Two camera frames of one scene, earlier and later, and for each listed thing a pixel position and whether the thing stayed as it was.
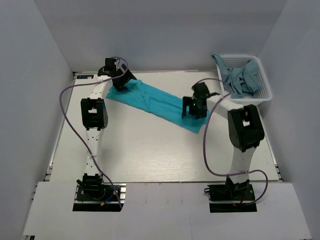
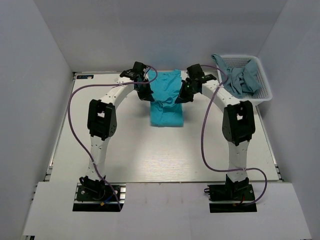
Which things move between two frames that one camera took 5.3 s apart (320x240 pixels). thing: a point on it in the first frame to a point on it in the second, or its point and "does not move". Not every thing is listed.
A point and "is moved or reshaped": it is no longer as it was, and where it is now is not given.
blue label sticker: x=84 y=76 does not move
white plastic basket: x=263 y=94 does not move
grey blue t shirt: x=243 y=81 does not move
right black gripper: x=194 y=108 to x=186 y=93
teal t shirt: x=157 y=102 is moved or reshaped
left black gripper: x=121 y=83 to x=145 y=91
